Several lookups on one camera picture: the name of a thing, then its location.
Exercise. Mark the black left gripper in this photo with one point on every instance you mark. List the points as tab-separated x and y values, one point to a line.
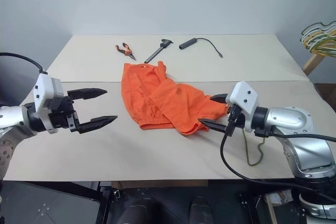
61	116

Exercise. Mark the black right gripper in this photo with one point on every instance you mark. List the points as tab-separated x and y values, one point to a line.
229	115

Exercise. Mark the orange shorts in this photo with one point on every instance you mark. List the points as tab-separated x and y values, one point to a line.
157	98

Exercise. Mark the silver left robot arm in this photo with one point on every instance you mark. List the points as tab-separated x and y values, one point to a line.
13	119

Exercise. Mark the black caliper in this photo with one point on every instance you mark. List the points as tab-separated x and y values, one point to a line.
157	52

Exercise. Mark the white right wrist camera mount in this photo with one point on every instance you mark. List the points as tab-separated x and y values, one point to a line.
242	95

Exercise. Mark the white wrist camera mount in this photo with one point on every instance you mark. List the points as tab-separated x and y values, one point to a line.
44	87
242	95

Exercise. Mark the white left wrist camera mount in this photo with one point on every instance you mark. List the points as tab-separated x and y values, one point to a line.
44	87

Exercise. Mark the black table frame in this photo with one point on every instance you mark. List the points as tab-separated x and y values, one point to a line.
107	200

